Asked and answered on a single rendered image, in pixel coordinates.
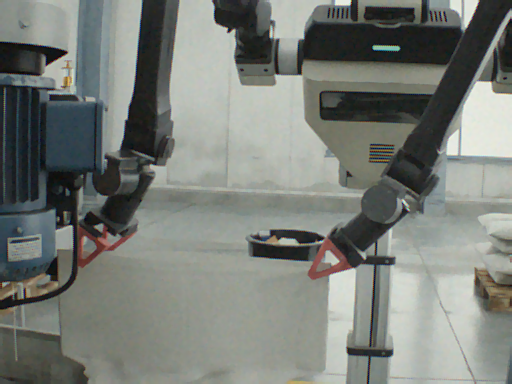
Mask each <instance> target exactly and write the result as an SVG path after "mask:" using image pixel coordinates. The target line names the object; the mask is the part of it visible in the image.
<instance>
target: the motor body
mask: <svg viewBox="0 0 512 384"><path fill-rule="evenodd" d="M56 82H57V81H56V80H55V79H53V78H50V77H45V76H32V75H24V74H15V75H14V74H4V73H0V283H3V282H14V281H19V280H22V279H23V280H25V279H29V278H31V277H34V276H38V275H40V274H41V273H43V272H44V271H45V270H46V269H48V268H49V266H50V265H51V262H52V260H53V259H54V258H55V244H56V225H55V222H58V221H59V216H55V213H56V209H55V207H54V206H52V205H50V204H46V181H48V177H49V174H48V171H46V170H45V168H44V164H42V163H40V112H41V109H43V108H45V103H46V102H47V101H49V94H47V92H50V91H51V90H55V88H56Z"/></svg>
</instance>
